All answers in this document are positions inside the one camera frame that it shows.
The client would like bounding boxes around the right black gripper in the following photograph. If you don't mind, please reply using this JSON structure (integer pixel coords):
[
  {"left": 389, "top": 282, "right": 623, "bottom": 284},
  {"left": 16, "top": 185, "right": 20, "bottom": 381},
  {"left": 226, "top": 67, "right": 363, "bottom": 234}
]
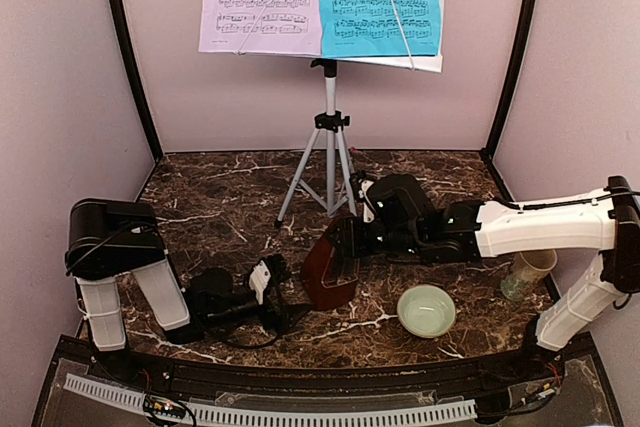
[{"left": 326, "top": 215, "right": 425, "bottom": 258}]

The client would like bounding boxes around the dark red wooden metronome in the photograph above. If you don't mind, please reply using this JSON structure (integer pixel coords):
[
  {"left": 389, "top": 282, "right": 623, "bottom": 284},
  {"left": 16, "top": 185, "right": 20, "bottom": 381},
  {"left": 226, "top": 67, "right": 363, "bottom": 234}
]
[{"left": 300, "top": 216, "right": 358, "bottom": 311}]

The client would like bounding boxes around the light blue music stand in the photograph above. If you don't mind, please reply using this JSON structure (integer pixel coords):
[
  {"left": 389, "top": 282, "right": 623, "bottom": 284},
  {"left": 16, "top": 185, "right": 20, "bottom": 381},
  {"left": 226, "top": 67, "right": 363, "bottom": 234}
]
[{"left": 234, "top": 0, "right": 446, "bottom": 228}]

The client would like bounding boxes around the blue sheet music page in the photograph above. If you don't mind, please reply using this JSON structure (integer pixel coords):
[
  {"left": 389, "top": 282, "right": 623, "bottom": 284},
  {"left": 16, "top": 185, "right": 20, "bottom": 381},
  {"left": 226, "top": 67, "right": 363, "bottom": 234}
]
[{"left": 319, "top": 0, "right": 441, "bottom": 58}]

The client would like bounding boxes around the purple sheet music page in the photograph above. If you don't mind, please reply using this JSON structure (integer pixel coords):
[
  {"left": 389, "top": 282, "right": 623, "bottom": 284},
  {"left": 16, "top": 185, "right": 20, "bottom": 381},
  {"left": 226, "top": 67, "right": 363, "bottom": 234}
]
[{"left": 199, "top": 0, "right": 322, "bottom": 57}]

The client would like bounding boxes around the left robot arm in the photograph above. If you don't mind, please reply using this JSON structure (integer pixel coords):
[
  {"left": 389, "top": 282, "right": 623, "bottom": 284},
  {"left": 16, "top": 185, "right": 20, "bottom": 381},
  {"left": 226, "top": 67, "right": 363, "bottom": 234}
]
[{"left": 65, "top": 198, "right": 311, "bottom": 383}]

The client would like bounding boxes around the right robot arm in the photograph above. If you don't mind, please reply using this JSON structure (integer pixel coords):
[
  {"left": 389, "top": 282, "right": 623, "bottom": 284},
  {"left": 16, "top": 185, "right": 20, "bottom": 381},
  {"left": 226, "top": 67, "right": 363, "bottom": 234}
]
[{"left": 326, "top": 174, "right": 639, "bottom": 381}]

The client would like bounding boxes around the pale green ceramic bowl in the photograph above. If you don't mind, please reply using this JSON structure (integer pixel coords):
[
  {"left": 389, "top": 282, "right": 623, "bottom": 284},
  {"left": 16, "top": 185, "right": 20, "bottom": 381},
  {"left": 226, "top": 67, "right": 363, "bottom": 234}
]
[{"left": 396, "top": 284, "right": 457, "bottom": 338}]

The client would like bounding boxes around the beige green ceramic mug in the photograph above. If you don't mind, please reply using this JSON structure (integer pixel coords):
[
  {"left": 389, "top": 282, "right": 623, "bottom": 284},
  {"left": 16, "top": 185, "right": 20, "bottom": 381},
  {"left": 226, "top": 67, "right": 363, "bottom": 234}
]
[{"left": 500, "top": 250, "right": 557, "bottom": 301}]

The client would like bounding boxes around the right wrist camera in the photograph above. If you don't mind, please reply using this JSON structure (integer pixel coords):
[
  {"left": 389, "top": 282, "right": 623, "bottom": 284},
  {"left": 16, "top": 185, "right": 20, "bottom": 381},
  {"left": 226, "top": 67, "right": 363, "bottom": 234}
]
[{"left": 350, "top": 171, "right": 376, "bottom": 203}]

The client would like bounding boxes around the white slotted cable duct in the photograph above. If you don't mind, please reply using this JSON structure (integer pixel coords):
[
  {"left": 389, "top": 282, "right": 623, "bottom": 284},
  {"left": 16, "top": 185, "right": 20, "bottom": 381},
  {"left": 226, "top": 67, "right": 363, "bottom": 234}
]
[{"left": 63, "top": 374, "right": 477, "bottom": 426}]

